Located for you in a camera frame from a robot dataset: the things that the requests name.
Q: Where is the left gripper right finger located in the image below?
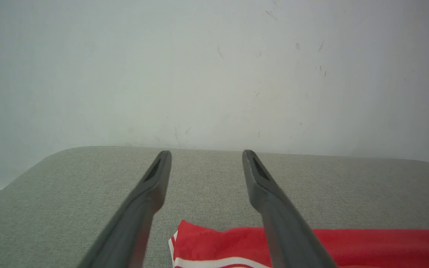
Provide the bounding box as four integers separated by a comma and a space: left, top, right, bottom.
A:
242, 150, 339, 268

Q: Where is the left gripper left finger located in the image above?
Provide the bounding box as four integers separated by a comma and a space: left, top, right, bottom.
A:
77, 150, 172, 268

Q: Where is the red and white jersey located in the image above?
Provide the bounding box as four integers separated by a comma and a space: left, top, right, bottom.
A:
168, 220, 429, 268

